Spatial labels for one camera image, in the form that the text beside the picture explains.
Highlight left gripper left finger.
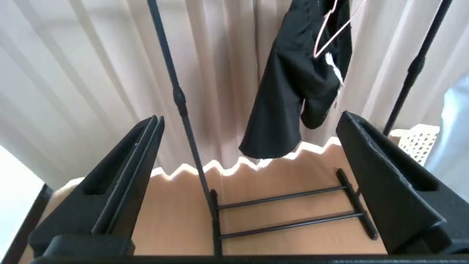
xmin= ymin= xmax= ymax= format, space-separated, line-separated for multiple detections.
xmin=28 ymin=115 xmax=166 ymax=257

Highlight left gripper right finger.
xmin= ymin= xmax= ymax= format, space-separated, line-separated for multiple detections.
xmin=336 ymin=110 xmax=469 ymax=255

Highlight black shorts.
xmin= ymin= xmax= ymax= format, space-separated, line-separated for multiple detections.
xmin=238 ymin=0 xmax=353 ymax=159

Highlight pink clothes hanger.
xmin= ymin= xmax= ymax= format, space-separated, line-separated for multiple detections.
xmin=313 ymin=0 xmax=367 ymax=59

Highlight white laundry basket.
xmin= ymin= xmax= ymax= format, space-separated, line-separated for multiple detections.
xmin=388 ymin=123 xmax=440 ymax=166

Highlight black clothes rack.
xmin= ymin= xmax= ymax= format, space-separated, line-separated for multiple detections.
xmin=146 ymin=0 xmax=454 ymax=257

